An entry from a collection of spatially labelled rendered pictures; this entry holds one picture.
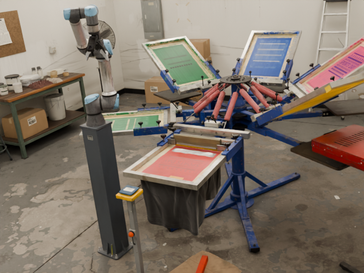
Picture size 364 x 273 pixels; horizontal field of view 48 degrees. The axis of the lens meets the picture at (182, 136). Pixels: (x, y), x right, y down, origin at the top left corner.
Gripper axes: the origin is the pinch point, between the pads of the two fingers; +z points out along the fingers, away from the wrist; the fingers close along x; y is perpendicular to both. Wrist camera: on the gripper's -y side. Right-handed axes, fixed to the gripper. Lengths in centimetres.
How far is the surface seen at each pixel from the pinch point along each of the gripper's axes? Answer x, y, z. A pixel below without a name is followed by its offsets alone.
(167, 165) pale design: -44, -6, 77
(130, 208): -28, -49, 82
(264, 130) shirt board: -114, 72, 89
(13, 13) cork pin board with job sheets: 254, 310, 57
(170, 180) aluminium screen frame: -53, -34, 68
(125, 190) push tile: -26, -47, 69
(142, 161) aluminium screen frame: -26, -6, 75
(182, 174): -58, -19, 74
